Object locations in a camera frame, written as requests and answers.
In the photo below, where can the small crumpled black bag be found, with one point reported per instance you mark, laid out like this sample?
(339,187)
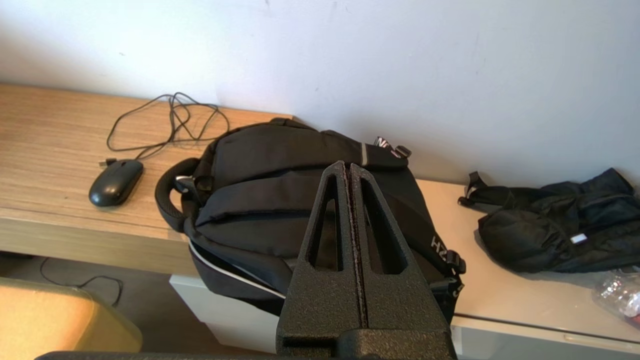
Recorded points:
(525,240)

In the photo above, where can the wooden desk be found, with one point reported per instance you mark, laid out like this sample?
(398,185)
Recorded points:
(50,150)

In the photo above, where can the yellow upholstered stool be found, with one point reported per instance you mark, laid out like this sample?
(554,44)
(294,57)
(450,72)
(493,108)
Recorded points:
(50,320)

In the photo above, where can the clear plastic wrapper with red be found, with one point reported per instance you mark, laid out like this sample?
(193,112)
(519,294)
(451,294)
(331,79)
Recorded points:
(622,295)

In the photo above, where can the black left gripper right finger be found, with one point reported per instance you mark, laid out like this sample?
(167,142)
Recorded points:
(400,310)

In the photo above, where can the large black backpack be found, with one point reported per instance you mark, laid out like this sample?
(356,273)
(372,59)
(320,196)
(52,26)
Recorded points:
(260,150)

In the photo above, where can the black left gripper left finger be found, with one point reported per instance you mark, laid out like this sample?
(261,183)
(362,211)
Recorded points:
(300,310)

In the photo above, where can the black computer mouse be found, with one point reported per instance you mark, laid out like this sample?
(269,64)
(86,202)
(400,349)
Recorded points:
(115,184)

